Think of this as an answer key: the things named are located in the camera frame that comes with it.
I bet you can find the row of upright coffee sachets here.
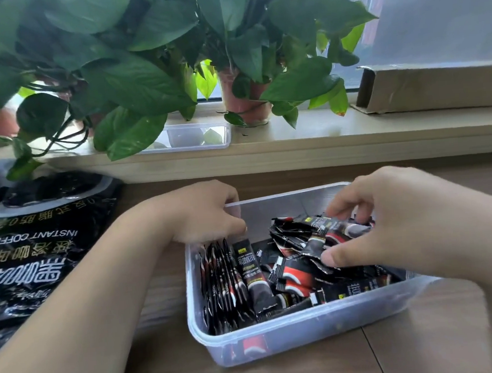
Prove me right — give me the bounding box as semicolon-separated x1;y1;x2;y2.
197;235;281;336

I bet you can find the clear plastic container lid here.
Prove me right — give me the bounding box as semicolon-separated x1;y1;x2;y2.
140;121;233;155

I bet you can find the black red coffee sachet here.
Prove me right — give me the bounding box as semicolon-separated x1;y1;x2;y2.
298;212;376;261

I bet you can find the person's right hand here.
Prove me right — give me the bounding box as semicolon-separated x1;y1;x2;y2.
314;159;492;302

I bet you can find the green potted pothos plant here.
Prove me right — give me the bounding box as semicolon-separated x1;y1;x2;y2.
183;0;386;137
0;0;212;182

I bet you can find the beige window sill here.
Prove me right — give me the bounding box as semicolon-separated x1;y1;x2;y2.
0;82;492;193

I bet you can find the clear plastic storage container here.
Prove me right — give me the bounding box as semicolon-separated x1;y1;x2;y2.
178;175;448;370

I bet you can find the brown cardboard box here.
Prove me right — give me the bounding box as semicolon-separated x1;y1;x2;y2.
348;56;492;117

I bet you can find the white translucent window curtain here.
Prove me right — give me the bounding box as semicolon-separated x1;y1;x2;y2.
365;0;492;72

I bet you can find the large black coffee bag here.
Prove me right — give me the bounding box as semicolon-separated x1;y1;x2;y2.
0;150;135;360

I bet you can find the person's left forearm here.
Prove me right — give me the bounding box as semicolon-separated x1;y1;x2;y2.
0;196;192;373

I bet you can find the person's left hand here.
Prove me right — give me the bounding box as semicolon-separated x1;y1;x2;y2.
161;178;249;246

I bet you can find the pile of loose coffee sachets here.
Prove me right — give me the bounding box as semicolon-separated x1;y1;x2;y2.
248;207;411;315

